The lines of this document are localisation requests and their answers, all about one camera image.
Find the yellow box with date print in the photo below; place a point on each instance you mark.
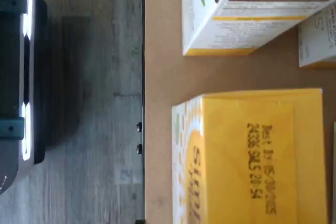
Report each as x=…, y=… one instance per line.
x=236, y=161

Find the grey mobile base platform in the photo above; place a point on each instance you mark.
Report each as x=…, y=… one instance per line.
x=39, y=77

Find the wooden shelf board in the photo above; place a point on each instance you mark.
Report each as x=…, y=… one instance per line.
x=162, y=77

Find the white led light strip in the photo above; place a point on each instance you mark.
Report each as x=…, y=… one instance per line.
x=27, y=24

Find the teal metal frame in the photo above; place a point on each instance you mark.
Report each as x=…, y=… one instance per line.
x=11, y=2

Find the white box with yellow label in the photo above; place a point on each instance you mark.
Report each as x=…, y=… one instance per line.
x=317, y=43
x=236, y=32

